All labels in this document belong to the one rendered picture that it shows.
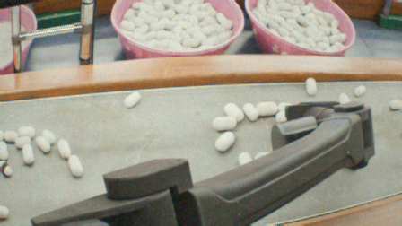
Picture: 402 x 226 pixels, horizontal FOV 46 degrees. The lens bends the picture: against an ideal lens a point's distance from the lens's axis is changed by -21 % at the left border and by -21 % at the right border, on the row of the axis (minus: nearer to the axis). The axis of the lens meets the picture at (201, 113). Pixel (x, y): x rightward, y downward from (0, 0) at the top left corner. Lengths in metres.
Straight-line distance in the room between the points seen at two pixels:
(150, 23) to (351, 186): 0.53
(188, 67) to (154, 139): 0.15
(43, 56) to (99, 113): 0.29
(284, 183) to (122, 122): 0.45
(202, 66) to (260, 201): 0.53
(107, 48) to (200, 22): 0.20
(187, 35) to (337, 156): 0.57
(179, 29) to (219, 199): 0.69
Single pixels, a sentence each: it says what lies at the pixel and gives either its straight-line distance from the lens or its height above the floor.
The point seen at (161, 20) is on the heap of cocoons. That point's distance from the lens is 1.14.
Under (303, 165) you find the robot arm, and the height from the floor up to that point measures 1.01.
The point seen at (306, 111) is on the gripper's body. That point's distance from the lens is 0.85.
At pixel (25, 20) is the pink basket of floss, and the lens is 1.17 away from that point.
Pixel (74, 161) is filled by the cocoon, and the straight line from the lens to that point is 0.83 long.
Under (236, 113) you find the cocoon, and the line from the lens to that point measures 0.93.
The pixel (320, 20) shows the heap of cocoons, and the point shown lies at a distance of 1.25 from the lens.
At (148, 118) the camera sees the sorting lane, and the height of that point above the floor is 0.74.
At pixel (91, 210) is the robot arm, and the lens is 0.38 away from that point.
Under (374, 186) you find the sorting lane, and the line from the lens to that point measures 0.93.
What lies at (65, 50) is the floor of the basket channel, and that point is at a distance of 1.16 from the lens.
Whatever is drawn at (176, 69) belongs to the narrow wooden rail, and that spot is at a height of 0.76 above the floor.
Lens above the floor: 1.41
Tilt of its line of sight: 45 degrees down
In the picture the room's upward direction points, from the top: 10 degrees clockwise
